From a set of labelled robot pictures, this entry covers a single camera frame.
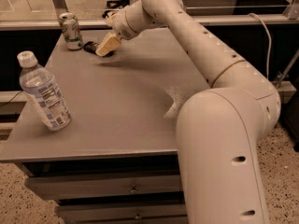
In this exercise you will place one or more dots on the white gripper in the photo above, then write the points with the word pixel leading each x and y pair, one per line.
pixel 121 24

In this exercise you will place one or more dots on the black rxbar chocolate wrapper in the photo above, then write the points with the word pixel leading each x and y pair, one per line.
pixel 92 46

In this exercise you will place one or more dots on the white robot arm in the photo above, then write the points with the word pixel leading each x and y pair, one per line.
pixel 218 128

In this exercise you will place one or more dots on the green white 7up can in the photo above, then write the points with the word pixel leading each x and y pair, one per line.
pixel 70 28

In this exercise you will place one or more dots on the clear plastic water bottle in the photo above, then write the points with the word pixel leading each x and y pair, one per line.
pixel 43 92

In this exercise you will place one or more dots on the grey drawer cabinet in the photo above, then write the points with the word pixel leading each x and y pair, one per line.
pixel 124 110

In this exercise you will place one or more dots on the top grey drawer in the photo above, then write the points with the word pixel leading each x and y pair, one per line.
pixel 103 185

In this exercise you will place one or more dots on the grey drawer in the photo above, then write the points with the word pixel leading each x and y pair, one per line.
pixel 121 211
pixel 103 185

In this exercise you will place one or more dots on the metal railing frame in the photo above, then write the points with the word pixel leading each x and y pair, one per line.
pixel 43 14

